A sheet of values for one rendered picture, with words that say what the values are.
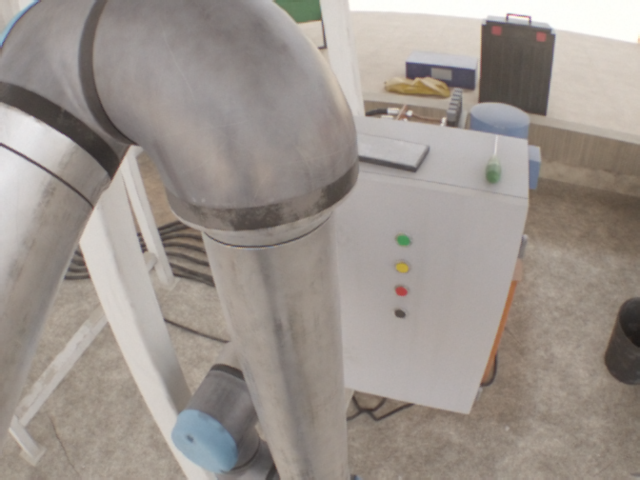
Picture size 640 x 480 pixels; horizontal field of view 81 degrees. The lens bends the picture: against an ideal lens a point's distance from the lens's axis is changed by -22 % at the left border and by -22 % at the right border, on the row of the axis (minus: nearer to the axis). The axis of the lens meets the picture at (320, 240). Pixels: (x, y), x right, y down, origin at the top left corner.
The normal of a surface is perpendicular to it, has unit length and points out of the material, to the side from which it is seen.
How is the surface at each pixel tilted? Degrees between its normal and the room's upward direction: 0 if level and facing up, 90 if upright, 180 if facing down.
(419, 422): 0
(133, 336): 81
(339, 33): 91
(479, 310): 90
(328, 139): 72
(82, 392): 0
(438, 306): 90
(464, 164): 0
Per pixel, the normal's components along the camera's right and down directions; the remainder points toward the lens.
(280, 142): 0.39, 0.25
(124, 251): 0.92, 0.12
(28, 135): 0.49, -0.09
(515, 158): -0.09, -0.77
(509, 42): -0.37, 0.62
